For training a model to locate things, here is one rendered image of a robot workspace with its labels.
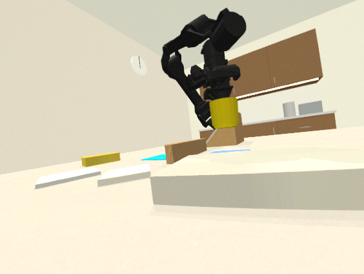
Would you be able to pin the brown wooden bar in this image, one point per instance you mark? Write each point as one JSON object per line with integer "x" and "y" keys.
{"x": 177, "y": 151}

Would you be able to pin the yellow cup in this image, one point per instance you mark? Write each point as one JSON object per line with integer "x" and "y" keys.
{"x": 224, "y": 112}

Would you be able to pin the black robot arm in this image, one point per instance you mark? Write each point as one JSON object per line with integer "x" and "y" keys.
{"x": 222, "y": 34}

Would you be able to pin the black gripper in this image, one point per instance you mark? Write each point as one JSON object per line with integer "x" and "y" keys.
{"x": 220, "y": 77}

